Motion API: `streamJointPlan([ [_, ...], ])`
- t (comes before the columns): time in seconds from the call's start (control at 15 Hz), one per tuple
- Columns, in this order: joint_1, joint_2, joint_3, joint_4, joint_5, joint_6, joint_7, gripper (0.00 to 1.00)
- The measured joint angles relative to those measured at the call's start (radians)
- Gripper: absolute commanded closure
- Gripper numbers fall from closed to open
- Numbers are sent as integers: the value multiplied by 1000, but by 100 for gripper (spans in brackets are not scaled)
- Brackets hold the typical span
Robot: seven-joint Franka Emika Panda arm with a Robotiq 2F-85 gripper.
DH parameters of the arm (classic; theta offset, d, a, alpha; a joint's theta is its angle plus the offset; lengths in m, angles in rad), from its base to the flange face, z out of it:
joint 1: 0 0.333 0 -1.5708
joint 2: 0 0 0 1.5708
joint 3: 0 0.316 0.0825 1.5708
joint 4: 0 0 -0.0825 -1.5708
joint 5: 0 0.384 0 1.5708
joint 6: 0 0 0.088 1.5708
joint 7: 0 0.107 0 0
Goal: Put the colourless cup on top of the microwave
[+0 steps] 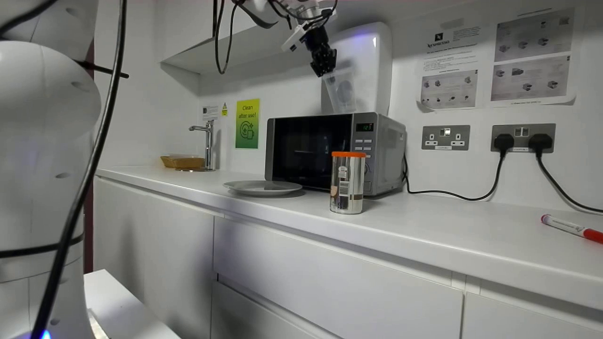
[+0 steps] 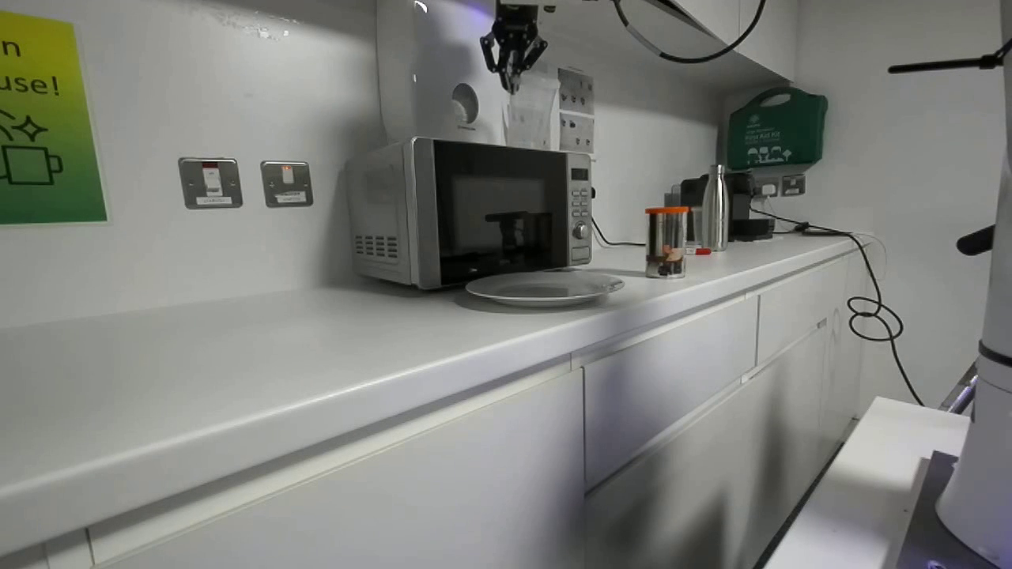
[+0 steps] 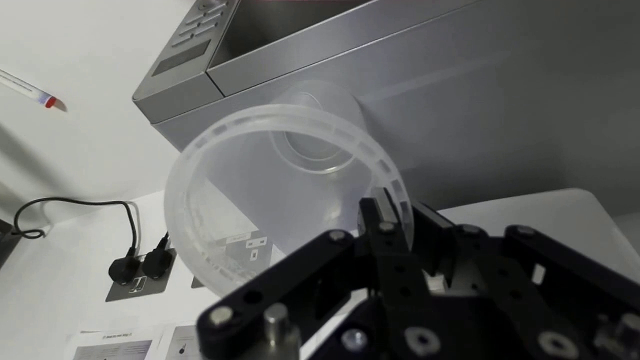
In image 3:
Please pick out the pen with red end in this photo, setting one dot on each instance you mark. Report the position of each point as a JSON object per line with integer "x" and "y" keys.
{"x": 50, "y": 100}

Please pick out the steel double wall socket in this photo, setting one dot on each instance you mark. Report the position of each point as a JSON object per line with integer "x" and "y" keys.
{"x": 252, "y": 249}
{"x": 151, "y": 289}

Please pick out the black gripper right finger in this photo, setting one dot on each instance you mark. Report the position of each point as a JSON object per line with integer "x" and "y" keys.
{"x": 532, "y": 292}

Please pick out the silver microwave oven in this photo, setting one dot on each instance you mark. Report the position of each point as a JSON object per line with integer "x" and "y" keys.
{"x": 466, "y": 100}

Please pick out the black power plug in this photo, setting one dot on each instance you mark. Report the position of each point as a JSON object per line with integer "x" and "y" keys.
{"x": 124, "y": 268}
{"x": 156, "y": 263}

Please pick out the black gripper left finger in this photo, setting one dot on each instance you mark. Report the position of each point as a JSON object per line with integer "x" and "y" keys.
{"x": 392, "y": 266}

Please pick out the colourless plastic cup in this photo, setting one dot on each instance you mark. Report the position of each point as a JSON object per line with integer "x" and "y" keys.
{"x": 221, "y": 193}

